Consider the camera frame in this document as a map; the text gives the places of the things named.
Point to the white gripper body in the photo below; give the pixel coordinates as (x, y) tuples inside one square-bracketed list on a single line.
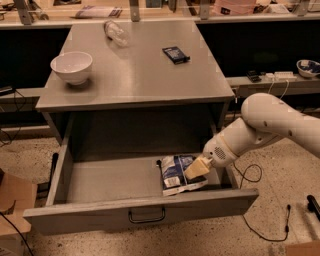
[(217, 151)]

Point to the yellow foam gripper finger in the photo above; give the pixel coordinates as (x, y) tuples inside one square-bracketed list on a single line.
[(200, 166)]

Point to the blue chip bag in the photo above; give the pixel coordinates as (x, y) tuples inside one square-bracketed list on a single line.
[(174, 180)]

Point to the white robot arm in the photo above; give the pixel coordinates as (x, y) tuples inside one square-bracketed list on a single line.
[(264, 119)]

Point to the grey metal cabinet counter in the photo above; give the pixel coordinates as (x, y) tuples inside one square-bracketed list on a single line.
[(140, 74)]

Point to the open grey top drawer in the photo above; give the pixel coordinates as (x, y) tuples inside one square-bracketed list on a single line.
[(107, 165)]

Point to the black remote on shelf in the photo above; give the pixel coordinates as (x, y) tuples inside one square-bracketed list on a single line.
[(253, 76)]

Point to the white power strip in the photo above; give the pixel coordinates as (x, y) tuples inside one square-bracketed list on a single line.
[(281, 76)]

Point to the black bar right floor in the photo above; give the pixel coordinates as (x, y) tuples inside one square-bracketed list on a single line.
[(313, 206)]

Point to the blue patterned bowl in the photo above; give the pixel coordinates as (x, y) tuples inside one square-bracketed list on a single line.
[(308, 68)]

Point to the cardboard box bottom right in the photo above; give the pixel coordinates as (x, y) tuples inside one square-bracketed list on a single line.
[(304, 249)]

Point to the cardboard box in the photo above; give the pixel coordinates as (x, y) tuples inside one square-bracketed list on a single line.
[(304, 249), (16, 195)]

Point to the clear plastic bottle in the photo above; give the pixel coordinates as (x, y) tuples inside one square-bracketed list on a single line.
[(116, 33)]

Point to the white ceramic bowl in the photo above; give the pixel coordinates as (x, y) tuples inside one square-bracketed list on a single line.
[(72, 67)]

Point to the cardboard box left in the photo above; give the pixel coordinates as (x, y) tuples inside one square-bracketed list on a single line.
[(16, 195)]

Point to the magazine on back shelf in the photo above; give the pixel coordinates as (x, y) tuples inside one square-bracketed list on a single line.
[(98, 12)]

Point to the black drawer handle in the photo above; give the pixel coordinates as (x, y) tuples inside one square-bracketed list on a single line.
[(145, 215)]

